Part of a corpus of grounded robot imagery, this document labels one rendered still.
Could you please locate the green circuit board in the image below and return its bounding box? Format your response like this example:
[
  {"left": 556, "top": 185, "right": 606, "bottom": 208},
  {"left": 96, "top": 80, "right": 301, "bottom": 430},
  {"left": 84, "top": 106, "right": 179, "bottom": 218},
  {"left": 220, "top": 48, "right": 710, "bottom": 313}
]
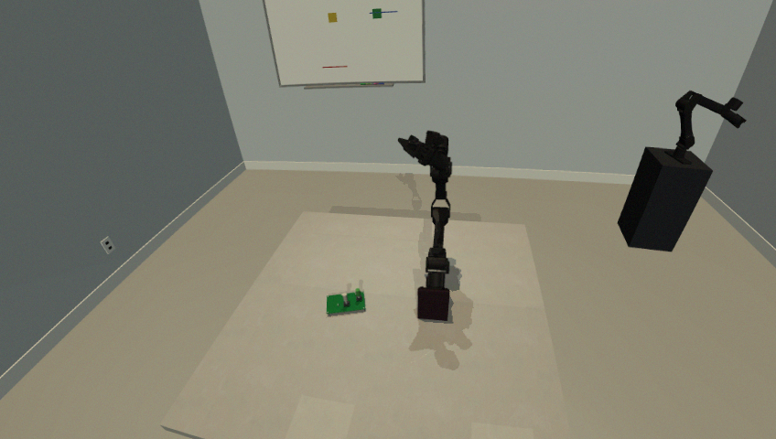
[{"left": 327, "top": 288, "right": 365, "bottom": 315}]

